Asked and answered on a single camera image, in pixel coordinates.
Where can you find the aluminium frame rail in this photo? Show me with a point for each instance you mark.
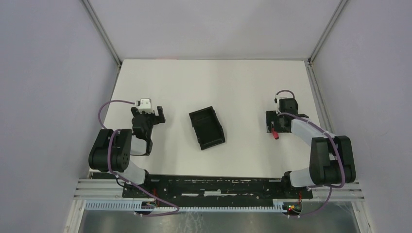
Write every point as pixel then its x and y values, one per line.
pixel 109 190

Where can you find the white slotted cable duct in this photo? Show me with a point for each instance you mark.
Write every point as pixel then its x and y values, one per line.
pixel 119 205

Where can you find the black plastic bin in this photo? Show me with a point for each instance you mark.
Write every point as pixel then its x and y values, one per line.
pixel 209 132

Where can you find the red handled screwdriver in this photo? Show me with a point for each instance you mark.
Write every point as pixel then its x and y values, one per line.
pixel 275 134

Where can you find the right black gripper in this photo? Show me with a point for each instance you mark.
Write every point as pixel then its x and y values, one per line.
pixel 277 121

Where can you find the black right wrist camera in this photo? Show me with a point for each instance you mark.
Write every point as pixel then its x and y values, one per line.
pixel 288 105

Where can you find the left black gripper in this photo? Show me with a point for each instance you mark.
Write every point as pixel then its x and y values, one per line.
pixel 147 116

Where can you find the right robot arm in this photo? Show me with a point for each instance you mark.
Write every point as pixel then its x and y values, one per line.
pixel 331 161

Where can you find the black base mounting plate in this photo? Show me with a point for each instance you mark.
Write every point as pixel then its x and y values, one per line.
pixel 270 188

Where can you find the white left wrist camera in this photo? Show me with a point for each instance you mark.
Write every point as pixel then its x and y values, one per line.
pixel 144 106

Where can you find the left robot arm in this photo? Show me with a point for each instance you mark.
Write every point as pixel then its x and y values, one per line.
pixel 111 152

